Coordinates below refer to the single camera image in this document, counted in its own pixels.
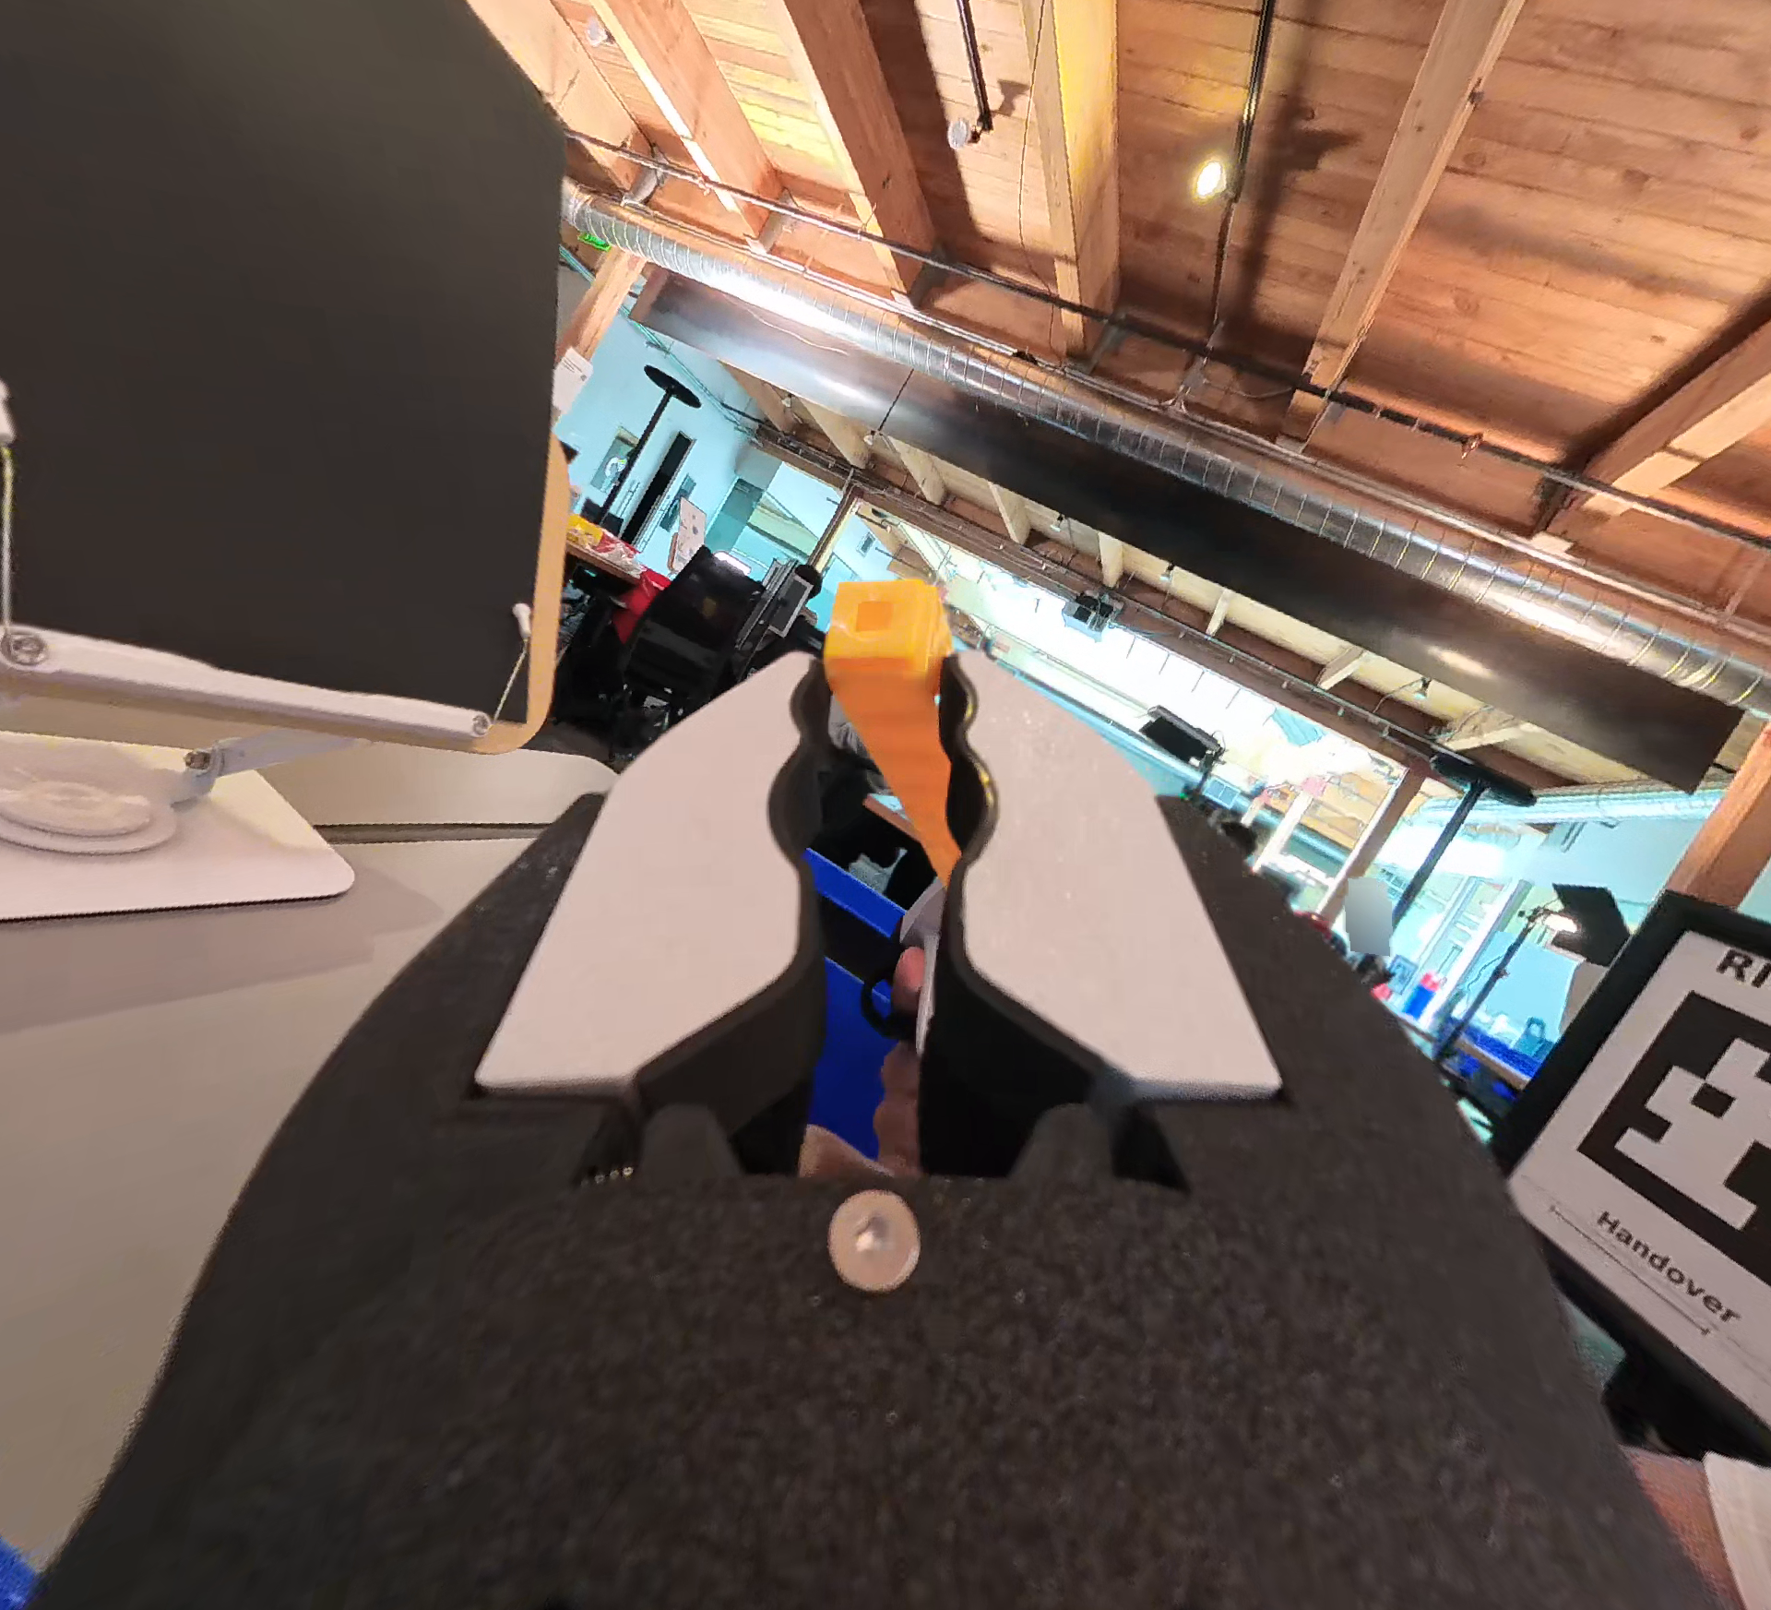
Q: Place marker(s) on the long orange bar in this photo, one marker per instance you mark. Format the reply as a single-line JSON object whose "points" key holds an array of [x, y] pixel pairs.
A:
{"points": [[891, 670]]}

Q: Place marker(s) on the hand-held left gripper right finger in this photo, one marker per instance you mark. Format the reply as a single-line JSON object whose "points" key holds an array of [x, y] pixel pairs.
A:
{"points": [[1095, 920]]}

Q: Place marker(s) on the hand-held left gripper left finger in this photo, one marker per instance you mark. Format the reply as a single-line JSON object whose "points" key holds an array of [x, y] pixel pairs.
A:
{"points": [[668, 920]]}

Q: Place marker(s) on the black tripod stand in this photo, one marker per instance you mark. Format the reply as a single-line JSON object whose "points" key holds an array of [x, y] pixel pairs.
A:
{"points": [[1538, 971]]}

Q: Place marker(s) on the person's right hand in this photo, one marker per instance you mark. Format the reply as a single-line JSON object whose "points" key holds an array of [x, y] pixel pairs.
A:
{"points": [[896, 1086]]}

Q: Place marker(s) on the black rectangular duct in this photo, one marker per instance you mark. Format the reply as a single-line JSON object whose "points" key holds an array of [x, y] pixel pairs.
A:
{"points": [[1244, 565]]}

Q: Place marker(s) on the blue bin with marker label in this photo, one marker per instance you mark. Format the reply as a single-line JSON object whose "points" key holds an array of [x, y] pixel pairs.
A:
{"points": [[849, 1068]]}

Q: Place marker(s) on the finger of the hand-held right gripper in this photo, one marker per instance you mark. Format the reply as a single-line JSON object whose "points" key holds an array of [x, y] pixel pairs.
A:
{"points": [[928, 960]]}

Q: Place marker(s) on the wood edged black board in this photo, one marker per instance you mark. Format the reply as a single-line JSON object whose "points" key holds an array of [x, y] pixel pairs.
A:
{"points": [[277, 252]]}

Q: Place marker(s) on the black office chair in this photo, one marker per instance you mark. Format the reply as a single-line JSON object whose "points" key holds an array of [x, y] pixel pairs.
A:
{"points": [[692, 643]]}

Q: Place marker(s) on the black floor lamp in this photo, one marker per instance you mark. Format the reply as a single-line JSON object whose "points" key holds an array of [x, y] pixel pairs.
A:
{"points": [[650, 451], [1450, 835]]}

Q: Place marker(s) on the ceiling light bulb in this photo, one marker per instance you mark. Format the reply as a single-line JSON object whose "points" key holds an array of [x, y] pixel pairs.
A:
{"points": [[1210, 178]]}

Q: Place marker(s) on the black framed marker sign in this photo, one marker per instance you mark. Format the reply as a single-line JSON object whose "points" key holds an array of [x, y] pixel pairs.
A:
{"points": [[1662, 1122]]}

